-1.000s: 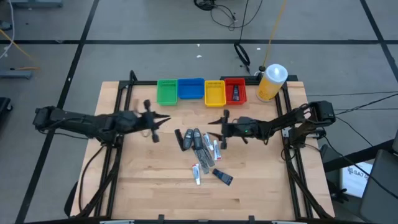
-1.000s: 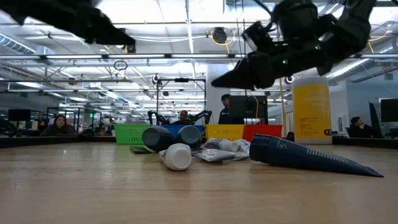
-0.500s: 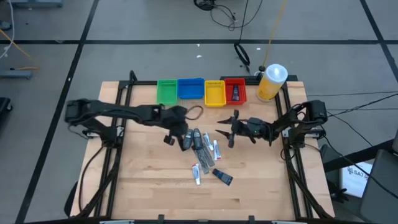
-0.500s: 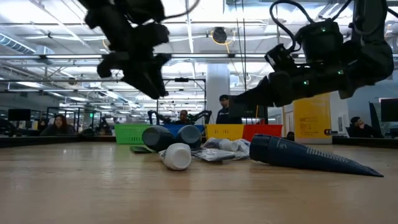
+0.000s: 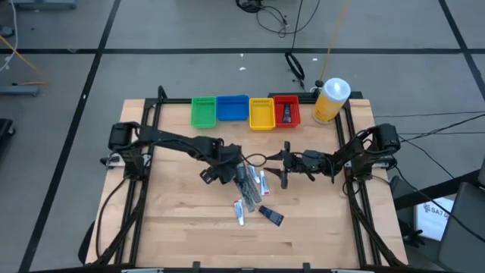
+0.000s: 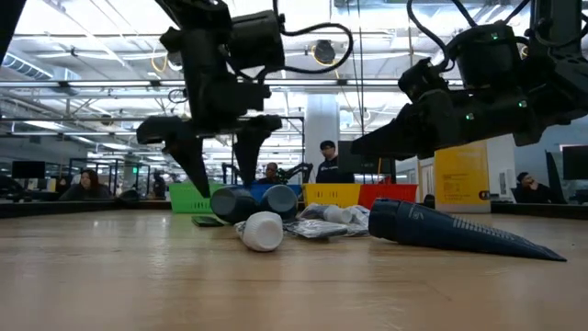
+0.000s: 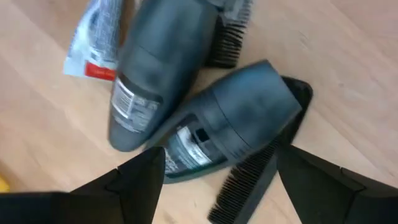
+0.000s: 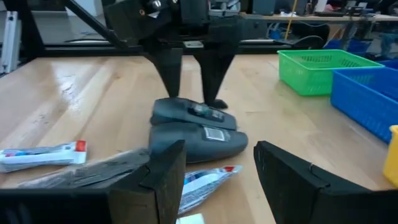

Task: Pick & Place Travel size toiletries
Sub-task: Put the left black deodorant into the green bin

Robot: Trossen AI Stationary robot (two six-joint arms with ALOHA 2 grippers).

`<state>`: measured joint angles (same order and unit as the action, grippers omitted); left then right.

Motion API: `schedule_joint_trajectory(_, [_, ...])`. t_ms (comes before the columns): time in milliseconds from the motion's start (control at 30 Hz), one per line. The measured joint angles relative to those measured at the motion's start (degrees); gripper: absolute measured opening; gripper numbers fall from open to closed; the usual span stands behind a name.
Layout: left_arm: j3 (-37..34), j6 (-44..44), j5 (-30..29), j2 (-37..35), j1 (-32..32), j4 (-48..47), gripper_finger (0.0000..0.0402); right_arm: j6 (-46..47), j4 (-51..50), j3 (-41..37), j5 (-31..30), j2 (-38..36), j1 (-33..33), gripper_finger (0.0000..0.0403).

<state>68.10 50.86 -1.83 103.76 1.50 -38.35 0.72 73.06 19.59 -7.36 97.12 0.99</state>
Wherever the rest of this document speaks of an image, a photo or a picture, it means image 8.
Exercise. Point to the black table frame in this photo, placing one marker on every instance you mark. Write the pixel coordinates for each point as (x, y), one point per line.
(93, 49)

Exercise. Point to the blue storage bin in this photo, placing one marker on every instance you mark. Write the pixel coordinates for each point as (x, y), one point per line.
(354, 46)

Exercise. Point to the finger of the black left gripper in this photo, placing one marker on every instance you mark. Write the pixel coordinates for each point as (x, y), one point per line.
(169, 71)
(213, 74)

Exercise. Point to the white toothpaste tube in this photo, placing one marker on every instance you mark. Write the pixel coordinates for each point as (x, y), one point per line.
(202, 186)
(40, 157)

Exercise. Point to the yellow plastic basket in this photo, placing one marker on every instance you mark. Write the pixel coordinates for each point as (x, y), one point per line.
(392, 161)

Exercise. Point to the white aluminium post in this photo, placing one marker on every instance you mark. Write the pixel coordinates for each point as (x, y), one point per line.
(10, 43)

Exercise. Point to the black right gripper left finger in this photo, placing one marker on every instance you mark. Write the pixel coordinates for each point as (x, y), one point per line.
(161, 186)

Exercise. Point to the black diagonal frame strut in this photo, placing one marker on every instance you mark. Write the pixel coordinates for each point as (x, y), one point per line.
(93, 25)

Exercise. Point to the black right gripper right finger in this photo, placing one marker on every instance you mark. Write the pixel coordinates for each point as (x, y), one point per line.
(286, 186)

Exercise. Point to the green plastic basket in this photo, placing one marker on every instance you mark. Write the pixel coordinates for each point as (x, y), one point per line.
(304, 77)

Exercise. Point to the black frame post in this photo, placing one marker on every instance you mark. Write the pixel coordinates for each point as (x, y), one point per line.
(28, 28)

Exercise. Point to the wooden background desk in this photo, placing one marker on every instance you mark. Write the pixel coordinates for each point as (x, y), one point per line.
(326, 17)

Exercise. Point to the small packet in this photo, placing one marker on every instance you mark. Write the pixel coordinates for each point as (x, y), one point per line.
(93, 169)

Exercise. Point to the blue plastic basket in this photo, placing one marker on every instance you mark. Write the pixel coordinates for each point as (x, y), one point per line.
(363, 105)

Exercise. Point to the black office chair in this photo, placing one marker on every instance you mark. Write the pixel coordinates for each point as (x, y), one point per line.
(308, 40)

